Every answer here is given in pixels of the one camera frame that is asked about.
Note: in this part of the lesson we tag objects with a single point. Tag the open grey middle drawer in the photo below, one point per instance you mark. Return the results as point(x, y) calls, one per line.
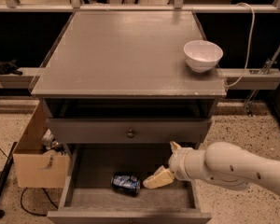
point(88, 197)

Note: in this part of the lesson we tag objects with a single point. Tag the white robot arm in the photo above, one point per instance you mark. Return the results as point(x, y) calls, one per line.
point(221, 164)

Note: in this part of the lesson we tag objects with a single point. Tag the blue pepsi can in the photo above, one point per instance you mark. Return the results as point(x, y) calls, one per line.
point(126, 183)

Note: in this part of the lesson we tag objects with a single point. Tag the closed grey top drawer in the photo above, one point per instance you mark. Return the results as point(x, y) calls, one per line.
point(113, 131)

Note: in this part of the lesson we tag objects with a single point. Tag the black object on ledge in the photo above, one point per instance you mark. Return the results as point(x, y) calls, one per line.
point(9, 67)

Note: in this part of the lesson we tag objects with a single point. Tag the metal diagonal bracket strut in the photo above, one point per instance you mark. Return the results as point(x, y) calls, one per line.
point(263, 71)

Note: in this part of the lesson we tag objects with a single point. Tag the grey wooden drawer cabinet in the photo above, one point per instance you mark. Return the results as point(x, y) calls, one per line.
point(127, 65)

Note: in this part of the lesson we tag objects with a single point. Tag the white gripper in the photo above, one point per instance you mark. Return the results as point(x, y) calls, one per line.
point(176, 164)

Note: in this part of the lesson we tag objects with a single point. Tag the cardboard box on floor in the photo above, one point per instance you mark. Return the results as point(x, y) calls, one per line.
point(35, 167)

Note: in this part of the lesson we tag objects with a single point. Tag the white ceramic bowl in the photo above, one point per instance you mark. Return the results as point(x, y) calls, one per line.
point(201, 55)

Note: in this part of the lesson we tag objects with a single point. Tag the black bar on floor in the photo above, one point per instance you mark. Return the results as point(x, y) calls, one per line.
point(0, 184)

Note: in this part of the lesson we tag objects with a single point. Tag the round brass drawer knob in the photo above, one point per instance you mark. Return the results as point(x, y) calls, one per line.
point(130, 133)

